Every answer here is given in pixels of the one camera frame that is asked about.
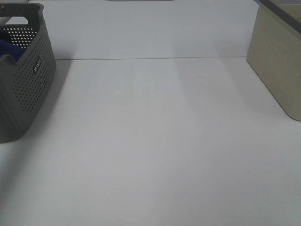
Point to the blue microfibre towel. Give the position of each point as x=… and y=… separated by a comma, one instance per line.
x=9, y=49

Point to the grey perforated plastic basket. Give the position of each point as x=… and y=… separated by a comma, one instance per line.
x=24, y=85

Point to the beige storage box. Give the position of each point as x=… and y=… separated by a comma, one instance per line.
x=275, y=52

